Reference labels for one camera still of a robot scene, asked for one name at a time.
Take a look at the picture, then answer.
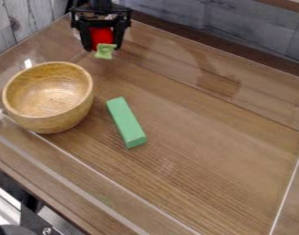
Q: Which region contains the green rectangular block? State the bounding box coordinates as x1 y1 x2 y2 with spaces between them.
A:
107 96 147 149

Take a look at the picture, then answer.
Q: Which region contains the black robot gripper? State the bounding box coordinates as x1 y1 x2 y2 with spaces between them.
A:
69 0 132 51

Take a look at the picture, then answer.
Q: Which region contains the red plush fruit green leaf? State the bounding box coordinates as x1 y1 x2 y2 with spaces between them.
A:
88 27 117 60

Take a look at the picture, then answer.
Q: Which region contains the wooden bowl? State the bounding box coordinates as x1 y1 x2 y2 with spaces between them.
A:
1 62 95 134

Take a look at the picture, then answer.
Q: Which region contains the black metal table frame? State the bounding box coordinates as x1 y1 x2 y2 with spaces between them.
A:
0 164 65 235

